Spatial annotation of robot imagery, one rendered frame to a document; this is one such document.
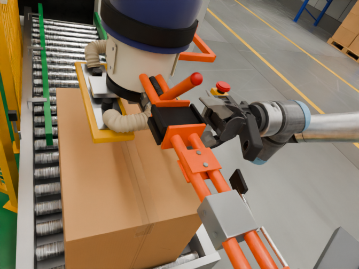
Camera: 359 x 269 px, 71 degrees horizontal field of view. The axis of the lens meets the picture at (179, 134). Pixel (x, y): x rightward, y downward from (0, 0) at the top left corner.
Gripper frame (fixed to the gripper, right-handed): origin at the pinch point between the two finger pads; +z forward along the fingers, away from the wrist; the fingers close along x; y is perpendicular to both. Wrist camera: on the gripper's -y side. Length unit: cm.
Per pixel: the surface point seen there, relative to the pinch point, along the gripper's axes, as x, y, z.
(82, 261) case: -44.1, -3.8, 19.3
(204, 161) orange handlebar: 1.2, -9.1, 1.2
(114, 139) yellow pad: -11.9, 10.5, 11.2
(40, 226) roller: -70, 22, 30
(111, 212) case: -29.6, 1.0, 12.1
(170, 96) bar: 3.6, 6.6, 2.4
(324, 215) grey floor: -124, 3, -184
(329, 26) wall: -106, 526, -828
